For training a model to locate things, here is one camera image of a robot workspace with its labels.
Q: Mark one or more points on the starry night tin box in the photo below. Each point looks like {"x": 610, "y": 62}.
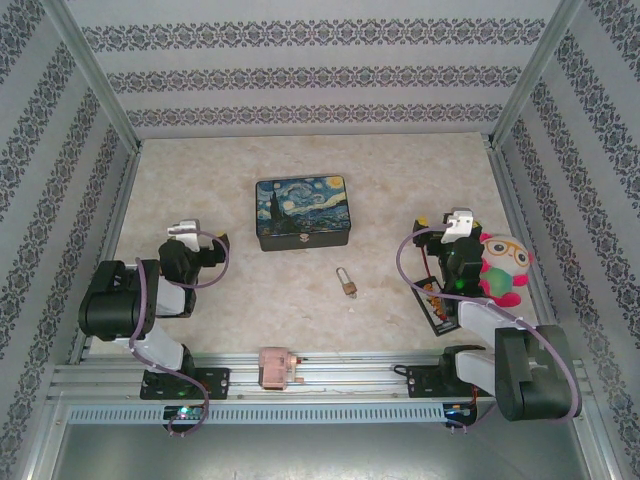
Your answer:
{"x": 300, "y": 210}

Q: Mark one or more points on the small brass padlock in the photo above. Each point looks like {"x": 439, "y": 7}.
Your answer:
{"x": 348, "y": 286}

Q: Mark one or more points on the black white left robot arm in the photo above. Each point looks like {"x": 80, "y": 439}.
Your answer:
{"x": 107, "y": 305}

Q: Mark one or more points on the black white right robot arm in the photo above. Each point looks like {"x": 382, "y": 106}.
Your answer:
{"x": 530, "y": 380}

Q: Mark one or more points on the plush toy with glasses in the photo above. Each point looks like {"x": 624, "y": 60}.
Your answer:
{"x": 502, "y": 272}

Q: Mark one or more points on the black card with red print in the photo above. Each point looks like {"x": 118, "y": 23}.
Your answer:
{"x": 437, "y": 312}

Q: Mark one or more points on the pink pencil sharpener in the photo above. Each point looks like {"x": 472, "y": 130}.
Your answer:
{"x": 275, "y": 369}

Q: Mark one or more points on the right circuit board with LED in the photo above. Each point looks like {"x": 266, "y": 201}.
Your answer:
{"x": 460, "y": 412}

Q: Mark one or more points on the circuit board with led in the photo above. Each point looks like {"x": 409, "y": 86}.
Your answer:
{"x": 184, "y": 412}
{"x": 460, "y": 412}

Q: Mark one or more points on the left circuit board with LED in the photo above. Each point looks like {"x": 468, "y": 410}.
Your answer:
{"x": 184, "y": 412}

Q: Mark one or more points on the grey metal panel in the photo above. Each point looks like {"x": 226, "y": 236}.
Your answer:
{"x": 320, "y": 455}

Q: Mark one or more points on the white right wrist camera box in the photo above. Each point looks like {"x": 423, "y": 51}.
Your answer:
{"x": 457, "y": 224}

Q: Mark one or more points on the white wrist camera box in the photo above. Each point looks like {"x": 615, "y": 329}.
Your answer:
{"x": 184, "y": 230}
{"x": 457, "y": 224}

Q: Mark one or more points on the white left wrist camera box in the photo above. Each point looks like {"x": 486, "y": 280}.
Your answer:
{"x": 184, "y": 230}

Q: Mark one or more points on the aluminium side rail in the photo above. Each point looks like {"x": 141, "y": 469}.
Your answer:
{"x": 114, "y": 235}
{"x": 511, "y": 200}

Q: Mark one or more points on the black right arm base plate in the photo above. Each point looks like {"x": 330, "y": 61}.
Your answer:
{"x": 425, "y": 382}

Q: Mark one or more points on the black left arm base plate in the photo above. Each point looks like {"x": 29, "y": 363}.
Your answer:
{"x": 215, "y": 384}

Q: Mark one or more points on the aluminium front rail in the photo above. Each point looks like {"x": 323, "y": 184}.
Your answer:
{"x": 350, "y": 375}

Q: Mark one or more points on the aluminium frame post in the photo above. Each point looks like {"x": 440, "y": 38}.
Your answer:
{"x": 95, "y": 75}
{"x": 534, "y": 75}

